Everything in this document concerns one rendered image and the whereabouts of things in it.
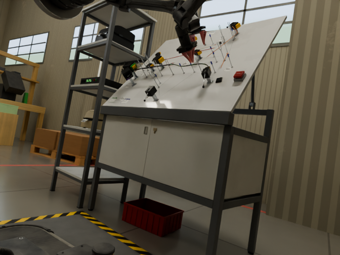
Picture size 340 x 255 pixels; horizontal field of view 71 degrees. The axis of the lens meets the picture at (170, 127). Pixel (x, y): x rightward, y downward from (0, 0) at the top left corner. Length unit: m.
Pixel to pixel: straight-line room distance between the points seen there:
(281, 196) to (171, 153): 1.86
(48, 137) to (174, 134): 3.75
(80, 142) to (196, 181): 3.23
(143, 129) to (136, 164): 0.25
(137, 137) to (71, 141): 2.92
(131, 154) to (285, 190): 1.92
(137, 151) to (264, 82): 2.68
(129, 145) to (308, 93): 2.15
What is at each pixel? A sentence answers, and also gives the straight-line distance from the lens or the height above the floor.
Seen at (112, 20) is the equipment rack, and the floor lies 1.61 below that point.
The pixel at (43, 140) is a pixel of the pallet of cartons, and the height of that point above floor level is 0.28.
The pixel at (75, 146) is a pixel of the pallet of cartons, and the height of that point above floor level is 0.30.
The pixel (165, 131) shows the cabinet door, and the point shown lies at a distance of 1.54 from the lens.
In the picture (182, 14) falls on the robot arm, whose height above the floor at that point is 1.27.
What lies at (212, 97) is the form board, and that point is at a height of 0.95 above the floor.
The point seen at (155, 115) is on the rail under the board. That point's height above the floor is 0.82.
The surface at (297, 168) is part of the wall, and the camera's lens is 3.05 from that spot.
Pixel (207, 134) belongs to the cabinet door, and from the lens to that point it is 1.35.
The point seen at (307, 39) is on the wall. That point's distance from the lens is 3.36.
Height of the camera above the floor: 0.68
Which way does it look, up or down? 3 degrees up
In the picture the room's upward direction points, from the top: 9 degrees clockwise
